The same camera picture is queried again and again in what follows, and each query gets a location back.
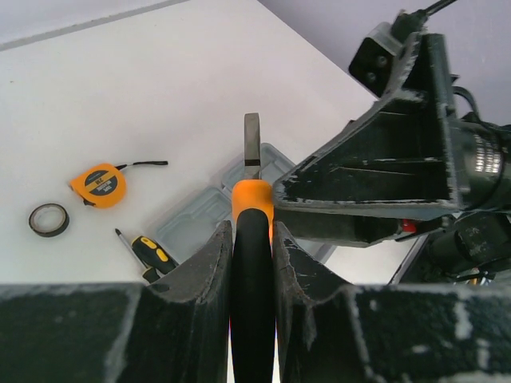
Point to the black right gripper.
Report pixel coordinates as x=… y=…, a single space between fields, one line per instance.
x=408 y=168

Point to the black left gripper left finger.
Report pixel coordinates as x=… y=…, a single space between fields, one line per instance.
x=174 y=330

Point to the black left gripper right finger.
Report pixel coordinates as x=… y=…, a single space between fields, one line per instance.
x=332 y=331

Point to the grey plastic tool case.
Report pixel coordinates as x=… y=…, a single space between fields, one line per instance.
x=191 y=223

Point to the orange black handled pliers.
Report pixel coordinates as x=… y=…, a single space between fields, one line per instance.
x=252 y=317

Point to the orange tape measure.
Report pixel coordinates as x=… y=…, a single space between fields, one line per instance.
x=104 y=185

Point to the black electrical tape roll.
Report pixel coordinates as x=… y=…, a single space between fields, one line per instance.
x=49 y=220

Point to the phillips screwdriver black yellow handle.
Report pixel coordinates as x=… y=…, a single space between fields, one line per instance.
x=154 y=260

